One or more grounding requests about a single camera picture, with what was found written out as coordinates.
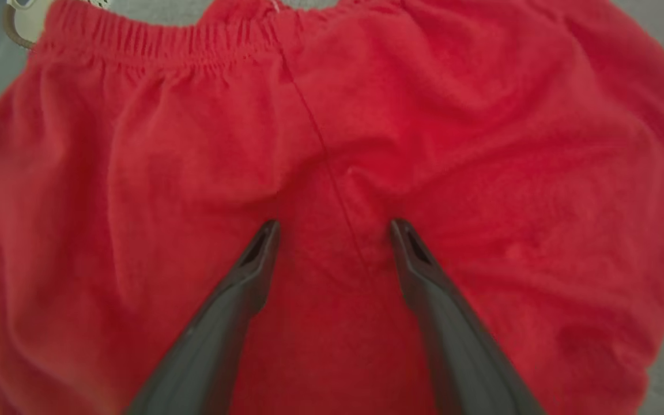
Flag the red shorts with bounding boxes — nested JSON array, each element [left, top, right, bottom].
[[0, 0, 664, 415]]

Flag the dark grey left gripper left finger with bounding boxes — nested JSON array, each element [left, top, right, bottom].
[[124, 219, 281, 415]]

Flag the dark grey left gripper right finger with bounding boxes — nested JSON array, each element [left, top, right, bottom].
[[390, 217, 546, 415]]

